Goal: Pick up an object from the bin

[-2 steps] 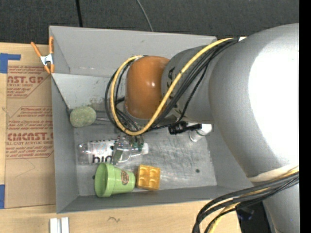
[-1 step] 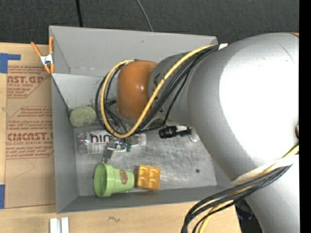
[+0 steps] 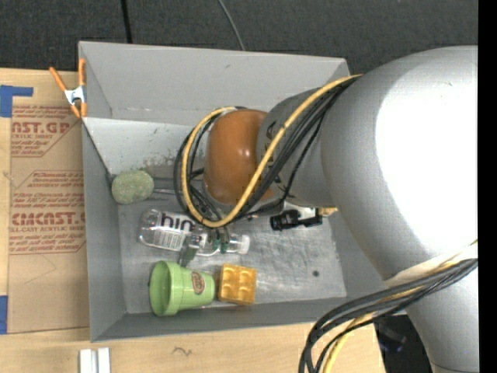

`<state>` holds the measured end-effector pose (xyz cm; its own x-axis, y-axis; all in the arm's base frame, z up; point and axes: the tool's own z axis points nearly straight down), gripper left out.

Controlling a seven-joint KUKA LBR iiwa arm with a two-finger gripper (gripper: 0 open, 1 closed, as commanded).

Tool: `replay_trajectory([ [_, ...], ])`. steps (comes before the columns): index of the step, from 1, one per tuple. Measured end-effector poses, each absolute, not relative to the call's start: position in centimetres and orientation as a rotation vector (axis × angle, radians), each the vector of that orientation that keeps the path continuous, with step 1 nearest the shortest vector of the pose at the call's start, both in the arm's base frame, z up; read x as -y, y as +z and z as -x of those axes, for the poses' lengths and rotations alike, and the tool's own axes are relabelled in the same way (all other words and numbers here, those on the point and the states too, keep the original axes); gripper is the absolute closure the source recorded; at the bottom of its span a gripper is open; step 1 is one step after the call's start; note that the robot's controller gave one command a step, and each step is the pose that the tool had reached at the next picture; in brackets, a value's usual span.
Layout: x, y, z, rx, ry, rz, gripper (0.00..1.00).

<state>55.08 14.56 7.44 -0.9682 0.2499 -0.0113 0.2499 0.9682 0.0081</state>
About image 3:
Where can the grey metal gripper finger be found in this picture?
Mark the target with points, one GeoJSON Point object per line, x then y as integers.
{"type": "Point", "coordinates": [187, 254]}

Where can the clear plastic bottle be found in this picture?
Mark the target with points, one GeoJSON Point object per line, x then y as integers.
{"type": "Point", "coordinates": [163, 233]}

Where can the green plastic cup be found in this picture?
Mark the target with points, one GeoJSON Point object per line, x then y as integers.
{"type": "Point", "coordinates": [174, 290]}

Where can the yellow toy brick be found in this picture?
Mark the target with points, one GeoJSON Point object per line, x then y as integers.
{"type": "Point", "coordinates": [237, 284]}

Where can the green fuzzy ball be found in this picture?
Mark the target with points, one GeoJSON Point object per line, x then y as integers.
{"type": "Point", "coordinates": [132, 187]}

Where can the grey metal bin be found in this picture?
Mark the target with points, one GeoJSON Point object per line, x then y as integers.
{"type": "Point", "coordinates": [163, 84]}

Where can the brown cardboard board red print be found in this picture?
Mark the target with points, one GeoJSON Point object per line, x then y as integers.
{"type": "Point", "coordinates": [42, 286]}

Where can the black cylinder on white bracket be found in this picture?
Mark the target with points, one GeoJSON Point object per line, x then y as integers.
{"type": "Point", "coordinates": [287, 220]}

